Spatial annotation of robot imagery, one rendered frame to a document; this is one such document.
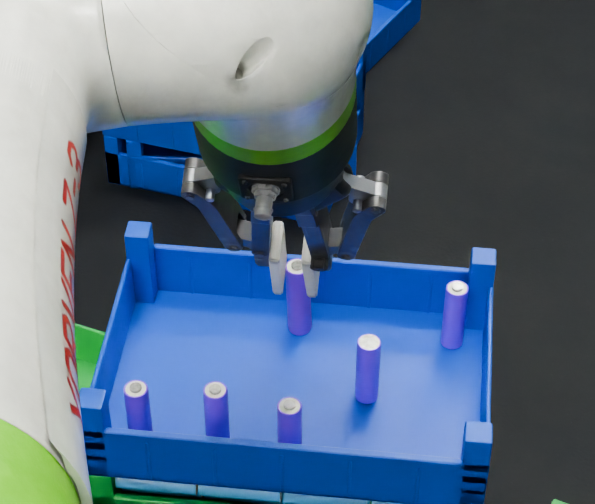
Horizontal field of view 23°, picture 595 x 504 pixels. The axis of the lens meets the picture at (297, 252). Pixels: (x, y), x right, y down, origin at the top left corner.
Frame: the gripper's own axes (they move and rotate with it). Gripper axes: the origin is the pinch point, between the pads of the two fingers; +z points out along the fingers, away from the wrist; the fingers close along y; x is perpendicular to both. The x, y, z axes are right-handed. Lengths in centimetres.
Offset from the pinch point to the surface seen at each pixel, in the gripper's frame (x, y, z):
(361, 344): -2.8, 4.9, 9.7
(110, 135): 43, -32, 73
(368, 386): -5.0, 5.7, 13.2
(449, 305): 2.4, 11.5, 13.6
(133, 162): 40, -29, 76
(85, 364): 4, -24, 47
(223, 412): -9.2, -4.8, 8.8
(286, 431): -10.3, 0.1, 8.5
